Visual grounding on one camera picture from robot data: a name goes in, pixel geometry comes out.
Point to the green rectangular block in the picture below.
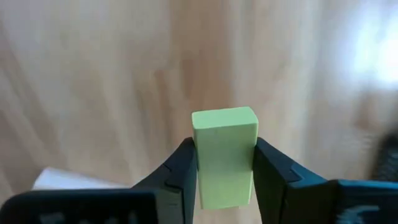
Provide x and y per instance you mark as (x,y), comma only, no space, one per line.
(224,155)

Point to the small pale wooden block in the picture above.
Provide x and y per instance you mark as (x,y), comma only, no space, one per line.
(68,180)

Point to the black mesh basket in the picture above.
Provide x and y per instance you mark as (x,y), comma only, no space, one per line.
(387,158)

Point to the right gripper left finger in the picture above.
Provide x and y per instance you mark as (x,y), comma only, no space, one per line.
(93,207)

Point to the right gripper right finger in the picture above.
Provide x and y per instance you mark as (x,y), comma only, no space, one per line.
(311,202)

